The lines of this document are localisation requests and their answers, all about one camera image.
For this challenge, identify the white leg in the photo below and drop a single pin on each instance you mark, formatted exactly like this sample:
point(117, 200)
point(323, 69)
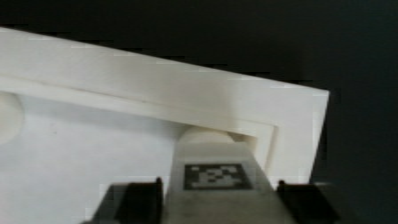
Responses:
point(219, 193)

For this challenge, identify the white square tabletop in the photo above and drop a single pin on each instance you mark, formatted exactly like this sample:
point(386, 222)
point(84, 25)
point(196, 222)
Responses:
point(98, 106)

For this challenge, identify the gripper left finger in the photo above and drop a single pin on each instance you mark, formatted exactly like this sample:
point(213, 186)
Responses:
point(132, 204)

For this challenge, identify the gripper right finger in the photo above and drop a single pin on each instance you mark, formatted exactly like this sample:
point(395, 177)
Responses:
point(307, 201)

